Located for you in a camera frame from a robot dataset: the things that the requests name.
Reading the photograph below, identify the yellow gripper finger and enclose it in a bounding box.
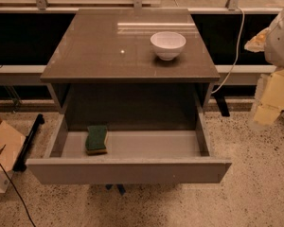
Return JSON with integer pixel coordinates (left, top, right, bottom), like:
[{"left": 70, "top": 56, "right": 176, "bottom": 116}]
[
  {"left": 244, "top": 27, "right": 269, "bottom": 53},
  {"left": 253, "top": 69, "right": 284, "bottom": 126}
]

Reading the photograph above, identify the green and yellow sponge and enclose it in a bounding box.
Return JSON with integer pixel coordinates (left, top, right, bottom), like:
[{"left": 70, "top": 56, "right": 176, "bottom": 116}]
[{"left": 85, "top": 125, "right": 107, "bottom": 155}]

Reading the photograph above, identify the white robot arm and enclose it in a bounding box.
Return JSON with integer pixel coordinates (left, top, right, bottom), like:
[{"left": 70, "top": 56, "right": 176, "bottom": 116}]
[{"left": 244, "top": 8, "right": 284, "bottom": 126}]

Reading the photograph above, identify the grey cabinet with counter top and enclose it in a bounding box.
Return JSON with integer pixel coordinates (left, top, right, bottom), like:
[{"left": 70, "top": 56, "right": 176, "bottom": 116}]
[{"left": 41, "top": 9, "right": 219, "bottom": 131}]

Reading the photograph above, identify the grey open top drawer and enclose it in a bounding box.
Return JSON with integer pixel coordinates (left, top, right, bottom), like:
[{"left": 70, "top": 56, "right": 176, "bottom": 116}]
[{"left": 27, "top": 96, "right": 231, "bottom": 184}]

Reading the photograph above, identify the white ceramic bowl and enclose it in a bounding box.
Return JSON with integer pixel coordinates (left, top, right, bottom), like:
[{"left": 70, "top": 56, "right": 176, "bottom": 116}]
[{"left": 151, "top": 31, "right": 186, "bottom": 61}]

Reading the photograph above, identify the black bar on floor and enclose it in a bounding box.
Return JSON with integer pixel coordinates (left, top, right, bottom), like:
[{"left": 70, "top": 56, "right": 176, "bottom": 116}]
[{"left": 12, "top": 113, "right": 44, "bottom": 172}]

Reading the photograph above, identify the cardboard box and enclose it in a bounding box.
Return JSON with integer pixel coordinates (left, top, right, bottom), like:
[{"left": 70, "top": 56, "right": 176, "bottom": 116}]
[{"left": 0, "top": 117, "right": 26, "bottom": 193}]

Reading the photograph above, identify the white hanging cable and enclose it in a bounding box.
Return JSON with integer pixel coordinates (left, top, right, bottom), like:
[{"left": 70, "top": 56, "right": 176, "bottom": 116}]
[{"left": 210, "top": 7, "right": 246, "bottom": 95}]

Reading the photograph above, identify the black floor cable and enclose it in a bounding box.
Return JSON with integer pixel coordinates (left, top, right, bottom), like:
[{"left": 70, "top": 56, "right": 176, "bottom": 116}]
[{"left": 0, "top": 148, "right": 38, "bottom": 227}]

